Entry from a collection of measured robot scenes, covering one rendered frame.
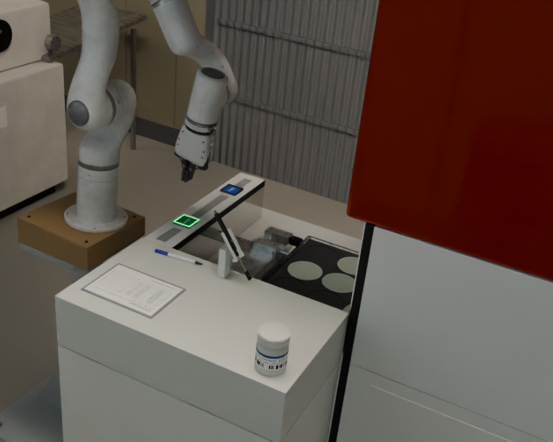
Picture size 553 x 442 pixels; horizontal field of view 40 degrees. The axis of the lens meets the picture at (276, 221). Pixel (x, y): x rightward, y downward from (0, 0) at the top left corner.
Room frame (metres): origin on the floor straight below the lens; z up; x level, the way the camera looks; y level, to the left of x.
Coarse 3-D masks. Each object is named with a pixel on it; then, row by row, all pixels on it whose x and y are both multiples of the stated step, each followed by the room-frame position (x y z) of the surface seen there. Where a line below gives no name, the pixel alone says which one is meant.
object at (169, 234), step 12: (240, 180) 2.24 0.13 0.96; (252, 180) 2.25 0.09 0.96; (264, 180) 2.26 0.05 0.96; (216, 192) 2.13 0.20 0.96; (204, 204) 2.04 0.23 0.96; (216, 204) 2.05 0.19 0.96; (228, 204) 2.05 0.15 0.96; (180, 216) 1.95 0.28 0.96; (192, 216) 1.96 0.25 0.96; (204, 216) 1.96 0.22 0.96; (168, 228) 1.87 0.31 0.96; (180, 228) 1.88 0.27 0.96; (192, 228) 1.88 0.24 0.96; (156, 240) 1.79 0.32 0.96; (168, 240) 1.80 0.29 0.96; (180, 240) 1.81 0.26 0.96
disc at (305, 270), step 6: (294, 264) 1.85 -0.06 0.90; (300, 264) 1.85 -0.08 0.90; (306, 264) 1.85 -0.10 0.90; (312, 264) 1.86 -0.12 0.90; (288, 270) 1.81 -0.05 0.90; (294, 270) 1.81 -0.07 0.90; (300, 270) 1.82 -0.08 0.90; (306, 270) 1.82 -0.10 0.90; (312, 270) 1.82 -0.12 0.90; (318, 270) 1.83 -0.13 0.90; (294, 276) 1.78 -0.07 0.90; (300, 276) 1.78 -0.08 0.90; (306, 276) 1.79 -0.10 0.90; (312, 276) 1.79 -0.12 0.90; (318, 276) 1.79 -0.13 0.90
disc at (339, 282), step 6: (324, 276) 1.80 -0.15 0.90; (330, 276) 1.80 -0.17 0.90; (336, 276) 1.80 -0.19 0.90; (342, 276) 1.81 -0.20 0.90; (348, 276) 1.81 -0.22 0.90; (324, 282) 1.77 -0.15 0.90; (330, 282) 1.77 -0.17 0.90; (336, 282) 1.77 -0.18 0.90; (342, 282) 1.77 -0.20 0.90; (348, 282) 1.78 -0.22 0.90; (330, 288) 1.74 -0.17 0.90; (336, 288) 1.74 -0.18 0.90; (342, 288) 1.75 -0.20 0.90; (348, 288) 1.75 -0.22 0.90
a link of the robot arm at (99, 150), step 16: (112, 80) 2.07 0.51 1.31; (112, 96) 1.99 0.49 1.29; (128, 96) 2.05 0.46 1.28; (128, 112) 2.04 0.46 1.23; (112, 128) 2.03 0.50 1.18; (128, 128) 2.04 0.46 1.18; (80, 144) 1.99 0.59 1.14; (96, 144) 1.97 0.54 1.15; (112, 144) 1.99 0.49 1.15; (80, 160) 1.97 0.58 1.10; (96, 160) 1.95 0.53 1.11; (112, 160) 1.98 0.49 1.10
